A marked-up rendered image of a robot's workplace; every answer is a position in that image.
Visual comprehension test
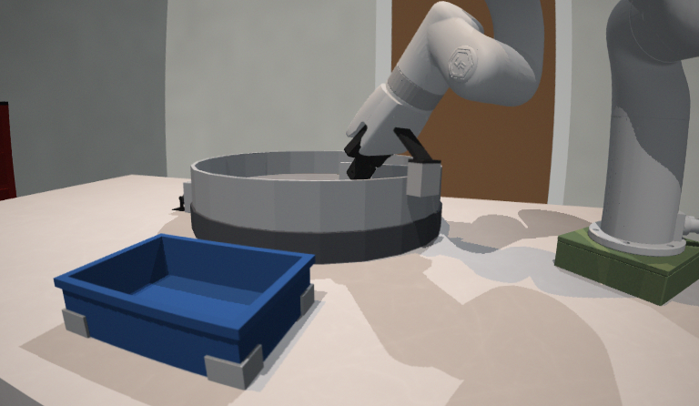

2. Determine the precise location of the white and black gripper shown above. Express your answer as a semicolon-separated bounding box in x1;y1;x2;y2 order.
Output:
344;80;433;179

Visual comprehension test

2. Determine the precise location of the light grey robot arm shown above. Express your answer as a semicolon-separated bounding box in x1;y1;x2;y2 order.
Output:
388;0;699;257

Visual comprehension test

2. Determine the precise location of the grey round turntable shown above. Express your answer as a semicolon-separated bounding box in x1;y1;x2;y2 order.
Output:
172;150;442;264

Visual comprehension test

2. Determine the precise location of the blue crate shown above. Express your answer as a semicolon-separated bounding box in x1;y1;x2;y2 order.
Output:
54;233;315;391

